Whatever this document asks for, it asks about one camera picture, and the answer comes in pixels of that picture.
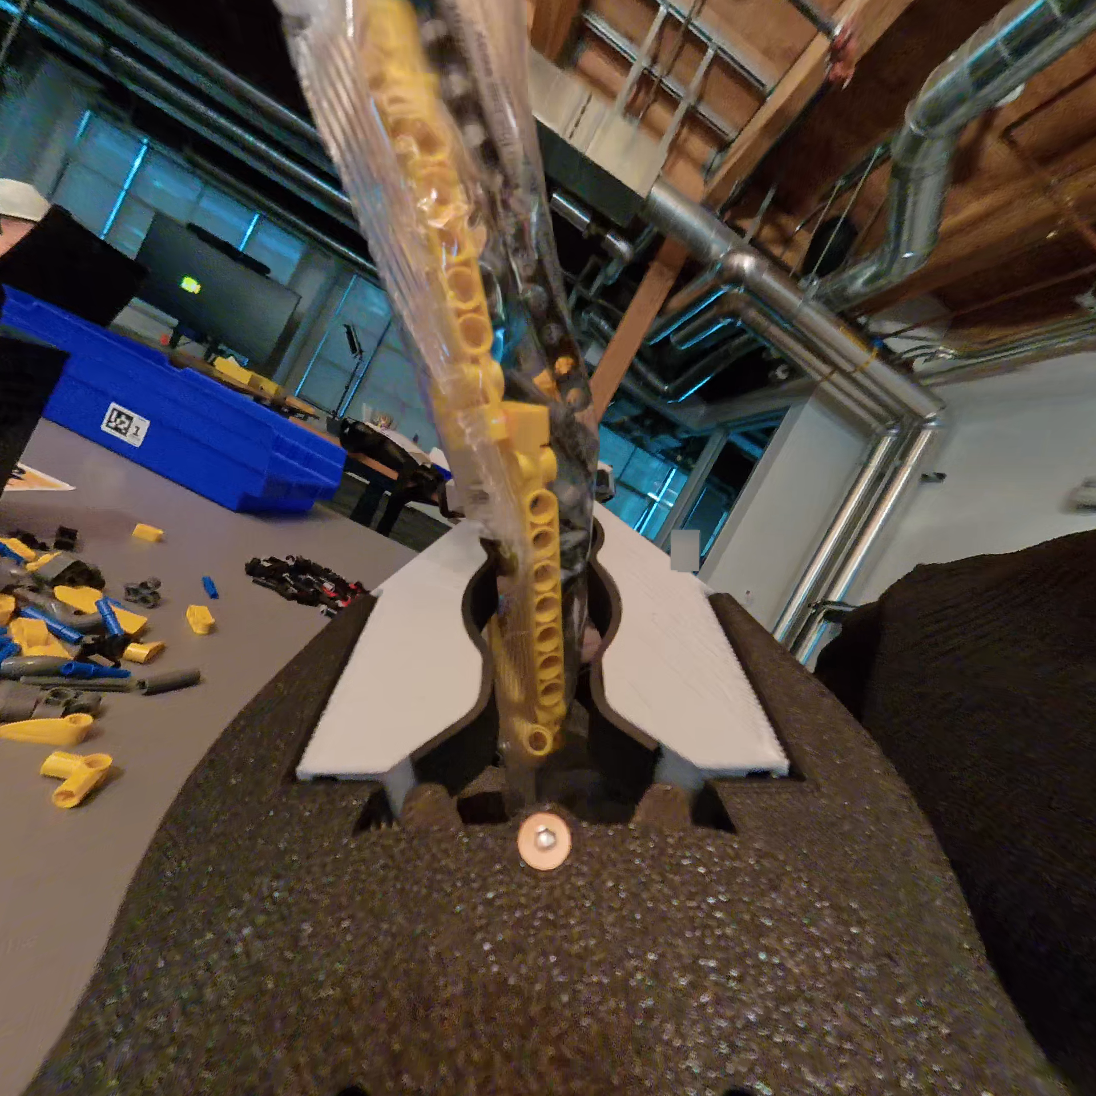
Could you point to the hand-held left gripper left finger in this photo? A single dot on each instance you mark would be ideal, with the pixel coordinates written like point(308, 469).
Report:
point(393, 673)

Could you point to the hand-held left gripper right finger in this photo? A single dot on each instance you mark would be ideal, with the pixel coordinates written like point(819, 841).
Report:
point(692, 673)

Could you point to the blue plastic bin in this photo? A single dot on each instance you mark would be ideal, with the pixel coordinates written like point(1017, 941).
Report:
point(212, 448)

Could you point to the clear bag of yellow beams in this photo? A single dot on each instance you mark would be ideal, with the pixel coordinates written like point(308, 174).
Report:
point(462, 300)

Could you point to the pile of black pins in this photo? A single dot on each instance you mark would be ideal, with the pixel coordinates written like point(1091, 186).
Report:
point(302, 584)

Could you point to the small yellow connector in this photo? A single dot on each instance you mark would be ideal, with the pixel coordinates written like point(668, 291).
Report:
point(146, 535)
point(199, 619)

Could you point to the dark grey ribbed tube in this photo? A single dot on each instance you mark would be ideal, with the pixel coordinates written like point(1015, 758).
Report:
point(171, 679)

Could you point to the pile of yellow blue pieces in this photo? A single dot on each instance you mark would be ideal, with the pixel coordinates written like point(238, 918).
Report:
point(75, 600)

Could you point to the black light stand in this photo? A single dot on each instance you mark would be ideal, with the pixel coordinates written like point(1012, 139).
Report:
point(356, 336)

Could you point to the yellow plastic bin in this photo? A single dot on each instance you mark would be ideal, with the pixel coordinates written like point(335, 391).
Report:
point(238, 373)

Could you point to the silver pipes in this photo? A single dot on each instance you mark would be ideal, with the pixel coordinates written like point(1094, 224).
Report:
point(771, 285)

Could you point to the large dark monitor screen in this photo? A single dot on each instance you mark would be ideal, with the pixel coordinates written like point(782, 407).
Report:
point(223, 300)

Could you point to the black rectangular box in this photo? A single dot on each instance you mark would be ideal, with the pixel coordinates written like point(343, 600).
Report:
point(66, 265)

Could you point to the wooden post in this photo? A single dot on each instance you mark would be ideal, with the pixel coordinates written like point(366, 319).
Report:
point(641, 328)

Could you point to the rectangular metal duct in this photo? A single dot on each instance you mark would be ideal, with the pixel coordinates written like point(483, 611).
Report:
point(592, 164)

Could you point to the silver round spiral duct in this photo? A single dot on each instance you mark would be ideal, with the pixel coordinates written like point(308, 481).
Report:
point(928, 168)

